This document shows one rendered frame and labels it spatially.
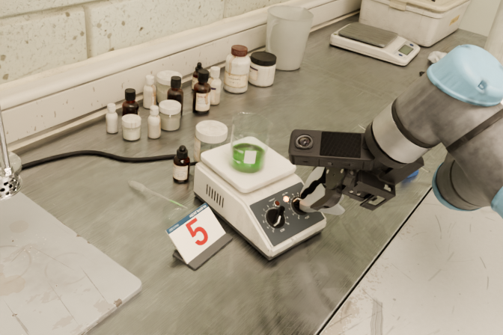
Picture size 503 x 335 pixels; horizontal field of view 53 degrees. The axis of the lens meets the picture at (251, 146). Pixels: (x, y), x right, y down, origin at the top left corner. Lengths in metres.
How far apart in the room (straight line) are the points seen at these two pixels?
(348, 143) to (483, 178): 0.18
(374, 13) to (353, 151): 1.25
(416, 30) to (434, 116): 1.26
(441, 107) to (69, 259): 0.53
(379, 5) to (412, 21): 0.13
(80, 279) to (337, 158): 0.38
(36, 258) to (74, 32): 0.48
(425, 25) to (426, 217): 0.99
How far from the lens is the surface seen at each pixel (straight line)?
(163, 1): 1.21
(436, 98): 0.58
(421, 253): 0.88
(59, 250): 0.78
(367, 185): 0.69
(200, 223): 0.79
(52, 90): 1.02
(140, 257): 0.77
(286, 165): 0.83
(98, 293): 0.72
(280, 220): 0.76
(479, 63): 0.58
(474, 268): 0.90
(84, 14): 1.07
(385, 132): 0.63
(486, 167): 0.58
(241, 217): 0.78
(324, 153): 0.66
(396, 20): 1.86
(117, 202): 0.87
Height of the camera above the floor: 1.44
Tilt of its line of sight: 32 degrees down
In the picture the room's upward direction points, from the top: 8 degrees clockwise
